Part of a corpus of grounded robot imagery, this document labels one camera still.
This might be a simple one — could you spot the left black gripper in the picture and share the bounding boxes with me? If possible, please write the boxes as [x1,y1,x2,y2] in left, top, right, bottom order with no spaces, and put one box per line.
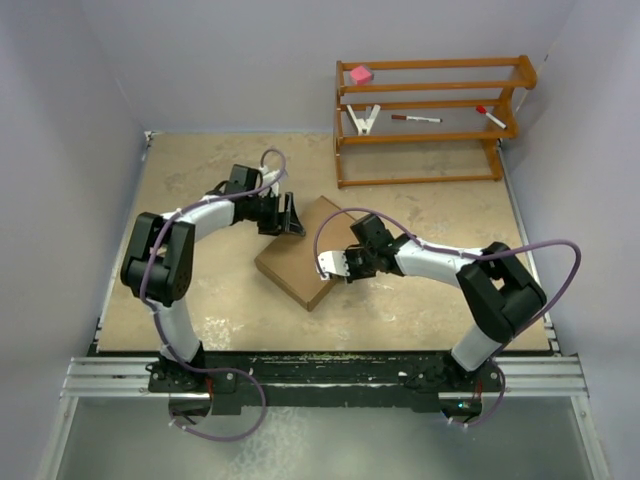
[247,193,307,239]

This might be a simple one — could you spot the brown cardboard box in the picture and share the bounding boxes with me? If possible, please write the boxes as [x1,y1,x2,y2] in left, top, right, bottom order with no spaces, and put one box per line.
[254,196,340,312]

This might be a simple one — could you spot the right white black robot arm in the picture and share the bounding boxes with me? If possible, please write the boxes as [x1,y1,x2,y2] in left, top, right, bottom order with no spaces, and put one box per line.
[319,214,547,391]

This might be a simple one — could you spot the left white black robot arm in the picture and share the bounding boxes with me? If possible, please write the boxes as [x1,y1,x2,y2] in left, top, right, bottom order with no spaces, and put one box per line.
[120,164,306,392]

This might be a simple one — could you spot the white clamp tool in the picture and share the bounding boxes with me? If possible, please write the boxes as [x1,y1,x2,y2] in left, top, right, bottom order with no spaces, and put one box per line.
[346,104,381,136]

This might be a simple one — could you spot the brown-capped white marker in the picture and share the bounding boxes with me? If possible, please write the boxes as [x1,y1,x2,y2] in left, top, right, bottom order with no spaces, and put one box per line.
[391,114,443,124]

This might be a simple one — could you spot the wooden three-tier rack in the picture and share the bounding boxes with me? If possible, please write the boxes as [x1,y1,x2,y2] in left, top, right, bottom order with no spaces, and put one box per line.
[333,55,538,188]

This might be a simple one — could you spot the pink eraser block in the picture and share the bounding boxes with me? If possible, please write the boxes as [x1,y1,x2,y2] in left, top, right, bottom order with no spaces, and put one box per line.
[349,65,374,86]

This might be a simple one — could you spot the red-capped white marker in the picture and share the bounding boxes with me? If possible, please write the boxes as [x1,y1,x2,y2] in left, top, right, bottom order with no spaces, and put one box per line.
[475,105,507,130]

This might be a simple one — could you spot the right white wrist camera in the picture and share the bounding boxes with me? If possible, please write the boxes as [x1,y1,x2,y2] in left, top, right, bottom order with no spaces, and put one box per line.
[317,250,350,281]

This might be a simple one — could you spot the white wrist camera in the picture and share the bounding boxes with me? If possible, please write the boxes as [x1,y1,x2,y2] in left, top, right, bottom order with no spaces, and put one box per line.
[258,166,288,196]
[317,250,350,281]

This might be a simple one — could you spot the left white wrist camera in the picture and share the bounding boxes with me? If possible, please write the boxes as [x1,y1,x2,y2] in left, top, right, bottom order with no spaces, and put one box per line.
[258,166,288,196]

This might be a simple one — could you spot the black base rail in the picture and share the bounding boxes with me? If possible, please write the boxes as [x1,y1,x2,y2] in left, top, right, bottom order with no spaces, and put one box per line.
[145,351,506,417]

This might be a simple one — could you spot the aluminium extrusion frame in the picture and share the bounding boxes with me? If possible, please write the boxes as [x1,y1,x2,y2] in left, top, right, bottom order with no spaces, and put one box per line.
[51,134,606,479]

